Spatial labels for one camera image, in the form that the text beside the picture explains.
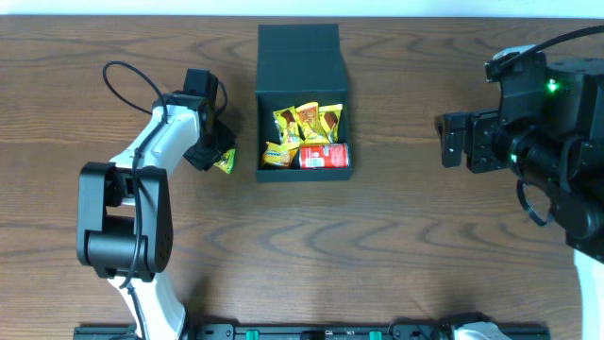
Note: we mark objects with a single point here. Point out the yellow peanut butter snack packet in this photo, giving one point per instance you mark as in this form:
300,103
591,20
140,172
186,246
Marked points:
307,118

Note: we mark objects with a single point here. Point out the black open gift box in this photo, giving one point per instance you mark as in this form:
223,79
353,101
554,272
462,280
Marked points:
298,64

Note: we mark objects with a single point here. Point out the red soda can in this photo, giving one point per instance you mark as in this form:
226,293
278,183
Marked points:
324,156

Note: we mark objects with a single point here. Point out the yellow chocolate cake packet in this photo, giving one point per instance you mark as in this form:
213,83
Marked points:
329,117
287,128

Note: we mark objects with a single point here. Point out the yellow cracker snack packet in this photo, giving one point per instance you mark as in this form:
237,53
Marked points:
278,155

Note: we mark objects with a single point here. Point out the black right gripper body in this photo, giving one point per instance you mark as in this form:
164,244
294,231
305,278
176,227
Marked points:
478,142

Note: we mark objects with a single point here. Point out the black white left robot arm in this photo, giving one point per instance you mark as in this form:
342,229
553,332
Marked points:
125,227

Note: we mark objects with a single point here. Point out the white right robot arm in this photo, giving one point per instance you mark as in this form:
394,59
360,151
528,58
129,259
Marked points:
548,130

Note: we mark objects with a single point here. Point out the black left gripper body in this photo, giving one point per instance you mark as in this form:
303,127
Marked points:
208,152

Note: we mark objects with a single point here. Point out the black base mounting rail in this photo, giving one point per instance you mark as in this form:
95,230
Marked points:
231,332

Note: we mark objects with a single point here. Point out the green pandan cake packet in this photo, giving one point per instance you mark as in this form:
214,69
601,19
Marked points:
226,161

